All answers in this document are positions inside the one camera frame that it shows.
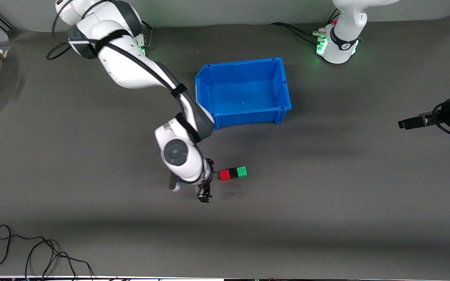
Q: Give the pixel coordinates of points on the small black cube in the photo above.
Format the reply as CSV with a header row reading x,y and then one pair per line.
x,y
233,173

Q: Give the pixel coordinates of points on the small red cube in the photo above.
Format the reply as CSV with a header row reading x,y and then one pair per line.
x,y
225,175

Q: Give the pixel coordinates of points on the blue plastic storage bin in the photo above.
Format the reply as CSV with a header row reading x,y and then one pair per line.
x,y
244,97

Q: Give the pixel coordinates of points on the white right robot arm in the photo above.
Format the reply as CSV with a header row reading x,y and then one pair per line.
x,y
123,66

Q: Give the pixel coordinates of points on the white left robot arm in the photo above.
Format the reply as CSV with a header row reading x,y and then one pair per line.
x,y
346,23

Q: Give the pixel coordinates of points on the small green cube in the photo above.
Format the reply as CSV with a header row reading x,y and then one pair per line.
x,y
241,171

